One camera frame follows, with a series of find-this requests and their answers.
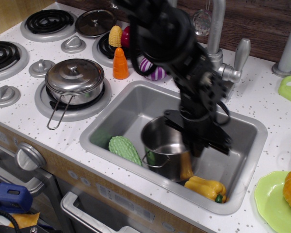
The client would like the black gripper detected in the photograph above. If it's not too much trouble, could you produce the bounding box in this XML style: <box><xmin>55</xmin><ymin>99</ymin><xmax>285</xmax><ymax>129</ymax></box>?
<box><xmin>164</xmin><ymin>110</ymin><xmax>232</xmax><ymax>157</ymax></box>

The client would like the stainless steel pot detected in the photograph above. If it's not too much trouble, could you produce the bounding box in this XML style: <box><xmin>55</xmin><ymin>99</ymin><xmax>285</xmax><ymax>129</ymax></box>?
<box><xmin>141</xmin><ymin>116</ymin><xmax>194</xmax><ymax>182</ymax></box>

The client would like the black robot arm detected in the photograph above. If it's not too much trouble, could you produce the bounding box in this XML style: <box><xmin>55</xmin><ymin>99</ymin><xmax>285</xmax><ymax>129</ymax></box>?
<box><xmin>114</xmin><ymin>0</ymin><xmax>232</xmax><ymax>154</ymax></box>

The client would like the silver toy sink basin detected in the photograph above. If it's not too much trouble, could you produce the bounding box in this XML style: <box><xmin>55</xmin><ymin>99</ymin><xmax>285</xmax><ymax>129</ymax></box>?
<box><xmin>80</xmin><ymin>81</ymin><xmax>267</xmax><ymax>215</ymax></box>

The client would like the steel pot lid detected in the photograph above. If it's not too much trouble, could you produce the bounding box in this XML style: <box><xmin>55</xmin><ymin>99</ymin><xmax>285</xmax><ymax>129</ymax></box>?
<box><xmin>75</xmin><ymin>9</ymin><xmax>117</xmax><ymax>37</ymax></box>

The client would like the yellow toy bell pepper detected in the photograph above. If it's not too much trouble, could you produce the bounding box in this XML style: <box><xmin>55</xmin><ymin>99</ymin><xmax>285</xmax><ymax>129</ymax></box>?
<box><xmin>184</xmin><ymin>176</ymin><xmax>227</xmax><ymax>203</ymax></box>

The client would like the green toy bitter gourd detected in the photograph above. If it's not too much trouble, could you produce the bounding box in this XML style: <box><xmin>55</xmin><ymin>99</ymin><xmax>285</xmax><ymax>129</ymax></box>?
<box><xmin>108</xmin><ymin>136</ymin><xmax>142</xmax><ymax>166</ymax></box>

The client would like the silver toy faucet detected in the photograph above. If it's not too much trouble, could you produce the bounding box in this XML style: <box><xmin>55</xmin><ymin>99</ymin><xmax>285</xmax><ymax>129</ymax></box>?
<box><xmin>194</xmin><ymin>0</ymin><xmax>251</xmax><ymax>103</ymax></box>

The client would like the purple striped toy onion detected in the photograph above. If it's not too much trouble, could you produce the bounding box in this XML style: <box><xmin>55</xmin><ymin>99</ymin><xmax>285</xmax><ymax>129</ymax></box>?
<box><xmin>139</xmin><ymin>58</ymin><xmax>166</xmax><ymax>81</ymax></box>

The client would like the light green plate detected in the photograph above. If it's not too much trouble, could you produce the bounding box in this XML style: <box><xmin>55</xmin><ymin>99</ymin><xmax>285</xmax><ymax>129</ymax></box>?
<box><xmin>254</xmin><ymin>171</ymin><xmax>291</xmax><ymax>233</ymax></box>

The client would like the orange toy carrot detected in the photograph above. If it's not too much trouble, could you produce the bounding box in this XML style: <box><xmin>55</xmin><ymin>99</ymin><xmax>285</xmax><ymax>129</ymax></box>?
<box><xmin>113</xmin><ymin>47</ymin><xmax>129</xmax><ymax>80</ymax></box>

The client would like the hanging steel strainer spoon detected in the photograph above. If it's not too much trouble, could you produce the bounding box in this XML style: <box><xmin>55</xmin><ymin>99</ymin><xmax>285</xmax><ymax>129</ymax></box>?
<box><xmin>193</xmin><ymin>0</ymin><xmax>212</xmax><ymax>36</ymax></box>

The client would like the red toy pepper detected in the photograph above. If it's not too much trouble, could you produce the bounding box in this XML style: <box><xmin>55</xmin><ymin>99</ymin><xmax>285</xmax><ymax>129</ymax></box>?
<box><xmin>121</xmin><ymin>26</ymin><xmax>130</xmax><ymax>48</ymax></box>

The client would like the back right black burner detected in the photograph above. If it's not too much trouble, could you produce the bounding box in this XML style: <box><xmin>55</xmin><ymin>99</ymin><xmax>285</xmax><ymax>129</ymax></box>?
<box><xmin>92</xmin><ymin>33</ymin><xmax>144</xmax><ymax>68</ymax></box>

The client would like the black burner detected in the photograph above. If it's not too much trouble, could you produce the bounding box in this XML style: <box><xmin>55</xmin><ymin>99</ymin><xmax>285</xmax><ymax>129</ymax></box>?
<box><xmin>0</xmin><ymin>41</ymin><xmax>29</xmax><ymax>81</ymax></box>
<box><xmin>92</xmin><ymin>33</ymin><xmax>144</xmax><ymax>68</ymax></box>
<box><xmin>20</xmin><ymin>9</ymin><xmax>77</xmax><ymax>43</ymax></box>

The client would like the yellow toy corn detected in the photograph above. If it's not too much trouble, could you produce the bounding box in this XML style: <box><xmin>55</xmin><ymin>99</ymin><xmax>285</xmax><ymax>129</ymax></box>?
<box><xmin>108</xmin><ymin>25</ymin><xmax>123</xmax><ymax>48</ymax></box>

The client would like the silver stove knob back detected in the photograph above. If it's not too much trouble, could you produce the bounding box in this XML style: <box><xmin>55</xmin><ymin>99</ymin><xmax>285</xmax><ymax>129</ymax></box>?
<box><xmin>61</xmin><ymin>35</ymin><xmax>86</xmax><ymax>54</ymax></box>

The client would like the silver stove knob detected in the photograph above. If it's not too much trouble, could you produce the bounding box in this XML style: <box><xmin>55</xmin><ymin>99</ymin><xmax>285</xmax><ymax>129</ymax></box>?
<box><xmin>61</xmin><ymin>35</ymin><xmax>86</xmax><ymax>54</ymax></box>
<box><xmin>29</xmin><ymin>59</ymin><xmax>55</xmax><ymax>78</ymax></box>
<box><xmin>0</xmin><ymin>85</ymin><xmax>21</xmax><ymax>107</ymax></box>

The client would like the silver oven knob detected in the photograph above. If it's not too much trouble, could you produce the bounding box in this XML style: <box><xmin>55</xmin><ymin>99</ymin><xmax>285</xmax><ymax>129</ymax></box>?
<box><xmin>15</xmin><ymin>142</ymin><xmax>47</xmax><ymax>171</ymax></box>

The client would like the silver stove knob middle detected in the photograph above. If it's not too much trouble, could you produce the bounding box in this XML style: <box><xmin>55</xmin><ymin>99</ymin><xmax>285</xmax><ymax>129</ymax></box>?
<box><xmin>29</xmin><ymin>59</ymin><xmax>55</xmax><ymax>78</ymax></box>

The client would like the orange tape piece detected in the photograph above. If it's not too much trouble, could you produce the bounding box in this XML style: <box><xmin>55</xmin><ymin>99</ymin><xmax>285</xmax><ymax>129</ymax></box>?
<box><xmin>12</xmin><ymin>213</ymin><xmax>40</xmax><ymax>229</ymax></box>

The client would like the blue clamp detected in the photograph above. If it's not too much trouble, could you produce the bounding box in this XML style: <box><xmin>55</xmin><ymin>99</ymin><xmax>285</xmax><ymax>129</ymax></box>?
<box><xmin>0</xmin><ymin>183</ymin><xmax>33</xmax><ymax>214</ymax></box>

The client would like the back left black burner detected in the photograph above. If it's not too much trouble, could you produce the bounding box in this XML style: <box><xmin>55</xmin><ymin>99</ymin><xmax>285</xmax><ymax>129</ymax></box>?
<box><xmin>20</xmin><ymin>9</ymin><xmax>77</xmax><ymax>43</ymax></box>

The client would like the silver stove knob front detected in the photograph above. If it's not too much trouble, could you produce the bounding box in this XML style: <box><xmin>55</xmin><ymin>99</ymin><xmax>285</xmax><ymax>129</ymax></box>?
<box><xmin>0</xmin><ymin>85</ymin><xmax>21</xmax><ymax>107</ymax></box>

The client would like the far left black burner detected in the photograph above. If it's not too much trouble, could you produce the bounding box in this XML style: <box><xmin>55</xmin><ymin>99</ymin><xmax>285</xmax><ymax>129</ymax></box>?
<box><xmin>0</xmin><ymin>41</ymin><xmax>29</xmax><ymax>81</ymax></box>

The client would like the silver oven door handle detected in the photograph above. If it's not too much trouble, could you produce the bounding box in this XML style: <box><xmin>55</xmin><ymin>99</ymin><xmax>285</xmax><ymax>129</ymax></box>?
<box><xmin>60</xmin><ymin>191</ymin><xmax>147</xmax><ymax>233</ymax></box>

